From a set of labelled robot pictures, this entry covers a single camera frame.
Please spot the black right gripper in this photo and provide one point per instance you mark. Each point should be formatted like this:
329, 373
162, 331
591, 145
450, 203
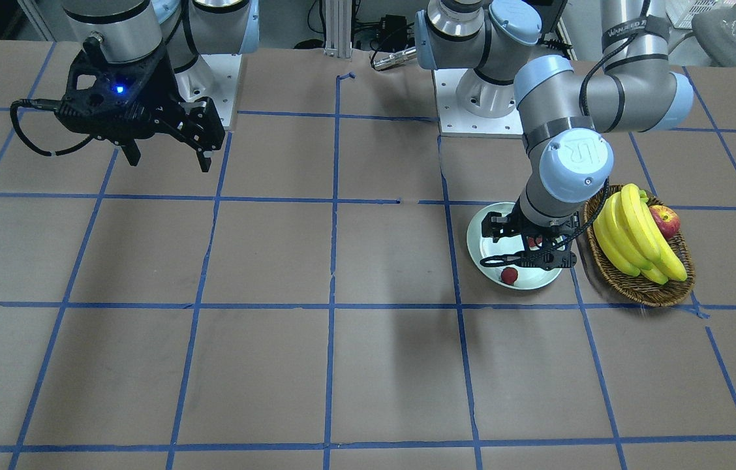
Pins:
164, 87

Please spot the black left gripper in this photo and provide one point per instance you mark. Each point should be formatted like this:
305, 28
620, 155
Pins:
528, 224

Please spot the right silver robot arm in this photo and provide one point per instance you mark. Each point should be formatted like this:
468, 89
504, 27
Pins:
130, 30

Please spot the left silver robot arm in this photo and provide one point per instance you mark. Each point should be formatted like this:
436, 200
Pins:
564, 115

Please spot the yellow banana bunch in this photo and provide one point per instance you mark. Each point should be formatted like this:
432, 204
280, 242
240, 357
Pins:
630, 239

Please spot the brown wicker basket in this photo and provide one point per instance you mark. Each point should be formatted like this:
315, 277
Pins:
639, 289

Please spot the red yellow apple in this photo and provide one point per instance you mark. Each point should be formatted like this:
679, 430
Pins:
666, 220

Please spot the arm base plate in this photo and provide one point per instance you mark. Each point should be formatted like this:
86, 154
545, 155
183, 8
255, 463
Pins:
216, 76
469, 106

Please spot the aluminium frame post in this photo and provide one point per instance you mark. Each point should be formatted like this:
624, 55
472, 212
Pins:
338, 25

